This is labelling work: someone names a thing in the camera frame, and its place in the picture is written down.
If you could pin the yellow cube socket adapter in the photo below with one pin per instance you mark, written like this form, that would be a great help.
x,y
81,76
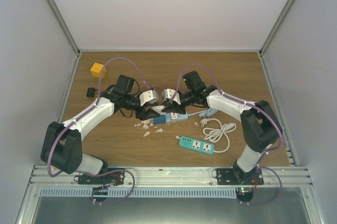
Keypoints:
x,y
98,70

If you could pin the blue cube adapter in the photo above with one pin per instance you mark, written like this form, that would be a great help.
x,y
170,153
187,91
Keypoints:
x,y
159,120

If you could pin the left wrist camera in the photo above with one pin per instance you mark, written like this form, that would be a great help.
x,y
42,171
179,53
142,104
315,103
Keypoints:
x,y
150,96

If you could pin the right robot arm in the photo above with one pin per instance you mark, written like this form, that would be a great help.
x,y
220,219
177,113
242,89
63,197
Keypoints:
x,y
261,129

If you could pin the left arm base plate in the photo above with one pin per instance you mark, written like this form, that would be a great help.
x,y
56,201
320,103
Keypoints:
x,y
112,177

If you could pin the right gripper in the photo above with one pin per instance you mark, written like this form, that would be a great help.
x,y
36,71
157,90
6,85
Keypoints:
x,y
175,109

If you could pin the aluminium rail frame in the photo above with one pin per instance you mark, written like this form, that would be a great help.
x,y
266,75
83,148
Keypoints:
x,y
292,177

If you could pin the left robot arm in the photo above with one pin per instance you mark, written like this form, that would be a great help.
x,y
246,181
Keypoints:
x,y
62,146

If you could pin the light blue power strip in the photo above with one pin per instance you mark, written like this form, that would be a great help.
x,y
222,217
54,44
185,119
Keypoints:
x,y
181,117

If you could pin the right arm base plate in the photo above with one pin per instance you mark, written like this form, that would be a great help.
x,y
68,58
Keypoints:
x,y
235,176

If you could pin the white cube adapter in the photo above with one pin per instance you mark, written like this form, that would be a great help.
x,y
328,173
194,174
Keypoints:
x,y
159,109

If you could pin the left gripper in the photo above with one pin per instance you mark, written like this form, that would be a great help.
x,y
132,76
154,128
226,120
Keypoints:
x,y
142,114

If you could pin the black power adapter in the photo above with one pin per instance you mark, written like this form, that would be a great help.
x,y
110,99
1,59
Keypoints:
x,y
90,92

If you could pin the teal power strip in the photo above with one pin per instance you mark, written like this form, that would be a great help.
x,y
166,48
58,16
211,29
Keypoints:
x,y
196,145

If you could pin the slotted cable duct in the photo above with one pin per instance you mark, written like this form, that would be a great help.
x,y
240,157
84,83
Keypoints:
x,y
141,192

